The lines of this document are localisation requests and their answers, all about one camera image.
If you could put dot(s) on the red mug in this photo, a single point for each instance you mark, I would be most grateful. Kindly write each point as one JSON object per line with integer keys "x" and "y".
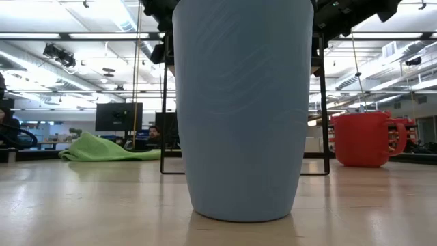
{"x": 360, "y": 140}

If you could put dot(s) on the black ceiling camera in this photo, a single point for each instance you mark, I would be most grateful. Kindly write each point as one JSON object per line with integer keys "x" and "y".
{"x": 413, "y": 61}

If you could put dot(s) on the blue plastic cup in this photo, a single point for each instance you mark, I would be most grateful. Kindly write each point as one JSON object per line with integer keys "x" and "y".
{"x": 242, "y": 119}

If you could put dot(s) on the black overhead frame beam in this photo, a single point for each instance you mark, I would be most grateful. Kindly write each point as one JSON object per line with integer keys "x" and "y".
{"x": 153, "y": 36}

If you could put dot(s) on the person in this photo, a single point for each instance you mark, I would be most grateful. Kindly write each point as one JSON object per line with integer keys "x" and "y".
{"x": 8, "y": 124}
{"x": 154, "y": 133}

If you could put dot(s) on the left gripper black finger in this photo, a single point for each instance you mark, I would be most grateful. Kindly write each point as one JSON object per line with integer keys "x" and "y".
{"x": 157, "y": 54}

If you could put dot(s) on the rack with red bins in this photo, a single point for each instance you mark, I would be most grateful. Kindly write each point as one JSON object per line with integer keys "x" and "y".
{"x": 409, "y": 121}

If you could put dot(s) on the small green plant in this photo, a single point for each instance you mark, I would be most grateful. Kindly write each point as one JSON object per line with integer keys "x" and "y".
{"x": 75, "y": 131}

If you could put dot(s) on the green cloth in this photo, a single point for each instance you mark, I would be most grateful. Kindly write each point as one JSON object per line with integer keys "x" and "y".
{"x": 99, "y": 150}

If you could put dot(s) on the black partition panel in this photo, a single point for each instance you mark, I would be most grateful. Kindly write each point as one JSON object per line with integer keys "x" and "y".
{"x": 169, "y": 126}

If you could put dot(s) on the black ceiling spotlight fixture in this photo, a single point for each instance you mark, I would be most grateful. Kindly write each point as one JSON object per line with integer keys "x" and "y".
{"x": 59, "y": 54}

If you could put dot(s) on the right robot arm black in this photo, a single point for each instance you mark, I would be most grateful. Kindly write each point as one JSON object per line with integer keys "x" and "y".
{"x": 389, "y": 8}

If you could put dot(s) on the cardboard box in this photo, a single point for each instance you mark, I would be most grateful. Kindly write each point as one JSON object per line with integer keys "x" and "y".
{"x": 312, "y": 145}

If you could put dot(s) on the black computer monitor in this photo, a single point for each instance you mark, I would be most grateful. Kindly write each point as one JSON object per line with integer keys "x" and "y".
{"x": 117, "y": 117}

